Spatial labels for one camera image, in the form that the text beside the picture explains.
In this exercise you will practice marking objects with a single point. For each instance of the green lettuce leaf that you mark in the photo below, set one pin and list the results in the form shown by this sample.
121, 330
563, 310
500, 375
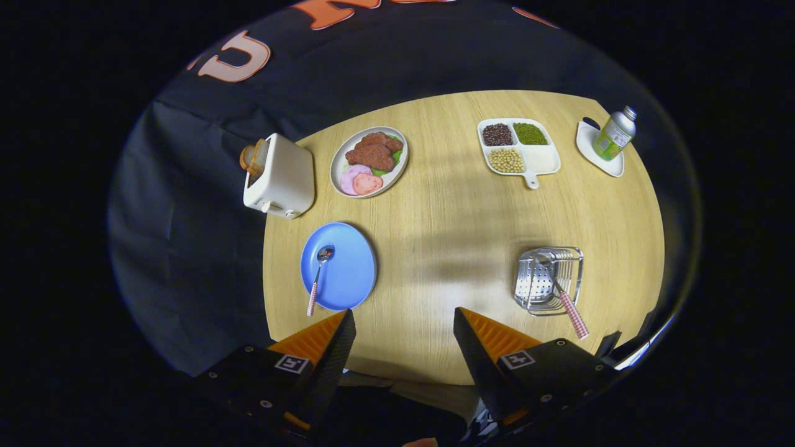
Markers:
395, 156

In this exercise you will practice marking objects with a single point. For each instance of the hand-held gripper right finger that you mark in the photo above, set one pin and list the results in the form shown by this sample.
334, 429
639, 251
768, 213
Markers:
481, 372

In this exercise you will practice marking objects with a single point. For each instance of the pile of yellow soybeans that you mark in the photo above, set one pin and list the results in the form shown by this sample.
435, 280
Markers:
506, 159

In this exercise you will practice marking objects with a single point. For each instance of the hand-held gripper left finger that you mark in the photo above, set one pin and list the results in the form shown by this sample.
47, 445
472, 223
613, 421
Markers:
329, 372

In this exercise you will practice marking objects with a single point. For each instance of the green drink bottle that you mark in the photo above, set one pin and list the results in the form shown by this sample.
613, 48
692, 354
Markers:
612, 136

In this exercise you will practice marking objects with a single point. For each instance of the pale pink ham slice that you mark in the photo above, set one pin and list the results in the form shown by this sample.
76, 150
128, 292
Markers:
348, 179

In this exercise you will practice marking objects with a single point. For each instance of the pile of dark red beans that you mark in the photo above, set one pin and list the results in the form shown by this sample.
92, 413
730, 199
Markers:
497, 134

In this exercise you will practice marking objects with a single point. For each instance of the oval beige food plate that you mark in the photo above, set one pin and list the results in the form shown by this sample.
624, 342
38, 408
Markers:
340, 158

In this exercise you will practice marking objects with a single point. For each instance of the cream white toaster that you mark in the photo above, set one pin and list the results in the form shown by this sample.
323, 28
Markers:
289, 177

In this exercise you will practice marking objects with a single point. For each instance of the brown grilled meat piece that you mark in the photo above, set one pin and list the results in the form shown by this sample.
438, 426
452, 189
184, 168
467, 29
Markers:
376, 152

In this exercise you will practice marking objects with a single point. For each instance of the small white dish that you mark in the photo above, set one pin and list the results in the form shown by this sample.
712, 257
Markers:
605, 164

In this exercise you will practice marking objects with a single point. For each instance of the pile of green beans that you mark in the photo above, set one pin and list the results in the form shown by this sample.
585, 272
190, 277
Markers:
530, 133

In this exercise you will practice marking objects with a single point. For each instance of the white divided tray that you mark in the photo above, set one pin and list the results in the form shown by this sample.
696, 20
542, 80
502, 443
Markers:
540, 160

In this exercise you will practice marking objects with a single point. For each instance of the round blue plate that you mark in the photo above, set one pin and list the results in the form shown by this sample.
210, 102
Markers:
351, 267

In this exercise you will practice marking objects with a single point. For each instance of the toasted bread slices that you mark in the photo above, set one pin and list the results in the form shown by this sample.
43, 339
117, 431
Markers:
253, 158

